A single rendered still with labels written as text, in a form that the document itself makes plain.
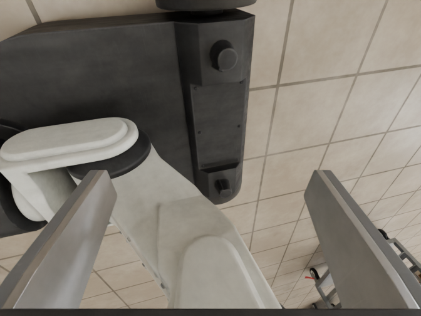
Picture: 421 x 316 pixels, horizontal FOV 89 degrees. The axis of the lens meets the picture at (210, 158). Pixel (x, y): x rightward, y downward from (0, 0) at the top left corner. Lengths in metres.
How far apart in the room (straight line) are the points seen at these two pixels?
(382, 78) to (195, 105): 0.76
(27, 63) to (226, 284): 0.46
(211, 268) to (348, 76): 0.83
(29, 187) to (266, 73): 0.64
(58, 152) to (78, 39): 0.20
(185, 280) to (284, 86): 0.68
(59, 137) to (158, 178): 0.17
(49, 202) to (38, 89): 0.21
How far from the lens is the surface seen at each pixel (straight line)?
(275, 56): 0.73
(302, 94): 0.84
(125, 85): 0.48
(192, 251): 0.21
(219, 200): 0.70
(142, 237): 0.29
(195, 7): 0.43
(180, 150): 0.57
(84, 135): 0.40
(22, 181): 0.42
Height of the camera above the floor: 0.62
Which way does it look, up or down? 48 degrees down
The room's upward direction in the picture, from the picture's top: 159 degrees clockwise
